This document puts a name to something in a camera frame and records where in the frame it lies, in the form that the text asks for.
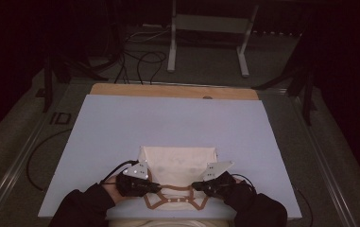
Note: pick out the black tripod stand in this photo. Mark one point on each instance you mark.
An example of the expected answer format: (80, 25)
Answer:
(303, 85)
(58, 72)

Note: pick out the person's left hand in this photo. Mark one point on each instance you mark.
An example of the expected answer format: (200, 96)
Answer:
(113, 189)

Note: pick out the cream baby bodysuit brown trim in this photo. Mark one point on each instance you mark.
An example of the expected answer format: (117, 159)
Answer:
(177, 160)

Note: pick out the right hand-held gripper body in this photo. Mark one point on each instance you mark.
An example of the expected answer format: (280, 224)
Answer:
(220, 186)

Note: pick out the light blue mat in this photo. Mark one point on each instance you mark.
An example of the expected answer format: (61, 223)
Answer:
(168, 126)

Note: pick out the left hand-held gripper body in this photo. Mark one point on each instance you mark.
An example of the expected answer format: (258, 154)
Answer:
(135, 186)

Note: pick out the white metal stand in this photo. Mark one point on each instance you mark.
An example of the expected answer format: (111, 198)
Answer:
(210, 23)

